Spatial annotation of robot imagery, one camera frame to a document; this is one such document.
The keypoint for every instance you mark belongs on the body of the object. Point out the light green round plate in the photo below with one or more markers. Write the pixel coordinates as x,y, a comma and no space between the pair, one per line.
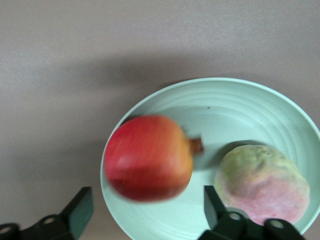
225,112

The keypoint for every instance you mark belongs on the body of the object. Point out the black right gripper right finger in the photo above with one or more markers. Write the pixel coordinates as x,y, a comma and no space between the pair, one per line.
215,210

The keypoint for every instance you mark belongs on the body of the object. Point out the green pink peach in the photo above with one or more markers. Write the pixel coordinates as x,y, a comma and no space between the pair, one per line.
262,180

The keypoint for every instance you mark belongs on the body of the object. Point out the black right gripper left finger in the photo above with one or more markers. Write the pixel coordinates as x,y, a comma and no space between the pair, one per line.
77,212

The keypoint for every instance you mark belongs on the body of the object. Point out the red-yellow apple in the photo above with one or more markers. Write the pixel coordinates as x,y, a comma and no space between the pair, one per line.
147,160

